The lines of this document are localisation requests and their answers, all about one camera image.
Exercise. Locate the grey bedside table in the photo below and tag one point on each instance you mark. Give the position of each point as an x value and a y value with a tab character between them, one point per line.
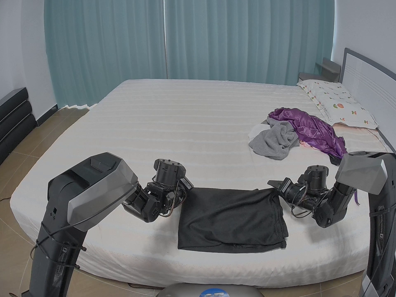
323	71

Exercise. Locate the black chest of drawers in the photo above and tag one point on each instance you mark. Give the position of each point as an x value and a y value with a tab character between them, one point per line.
15	119

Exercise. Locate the grey garment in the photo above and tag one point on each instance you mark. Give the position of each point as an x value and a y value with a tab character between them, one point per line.
272	144

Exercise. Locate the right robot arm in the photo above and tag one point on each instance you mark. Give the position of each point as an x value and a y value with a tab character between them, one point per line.
362	172

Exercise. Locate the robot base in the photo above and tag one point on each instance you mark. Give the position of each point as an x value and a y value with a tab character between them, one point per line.
185	291

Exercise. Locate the white garment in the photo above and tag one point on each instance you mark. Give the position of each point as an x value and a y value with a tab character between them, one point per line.
256	130

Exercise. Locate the black T-shirt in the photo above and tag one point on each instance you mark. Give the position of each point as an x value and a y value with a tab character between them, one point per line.
229	221

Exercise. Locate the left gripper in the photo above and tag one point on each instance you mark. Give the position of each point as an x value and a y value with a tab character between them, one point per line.
182	192

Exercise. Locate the purple satin garment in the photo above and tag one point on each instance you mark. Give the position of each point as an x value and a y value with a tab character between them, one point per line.
315	128

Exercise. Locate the bed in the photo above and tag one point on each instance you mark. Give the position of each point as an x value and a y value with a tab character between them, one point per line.
170	128

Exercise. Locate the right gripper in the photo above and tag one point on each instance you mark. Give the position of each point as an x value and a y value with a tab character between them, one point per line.
292	192

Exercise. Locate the blue-green curtain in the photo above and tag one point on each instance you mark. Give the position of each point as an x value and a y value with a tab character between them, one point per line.
105	42
247	29

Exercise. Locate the white printed pillow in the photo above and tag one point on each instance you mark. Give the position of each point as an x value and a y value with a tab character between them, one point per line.
337	101

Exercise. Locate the pink garment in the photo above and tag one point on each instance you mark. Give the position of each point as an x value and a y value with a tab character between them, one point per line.
304	144

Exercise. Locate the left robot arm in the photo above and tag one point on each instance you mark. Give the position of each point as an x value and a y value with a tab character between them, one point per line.
83	190

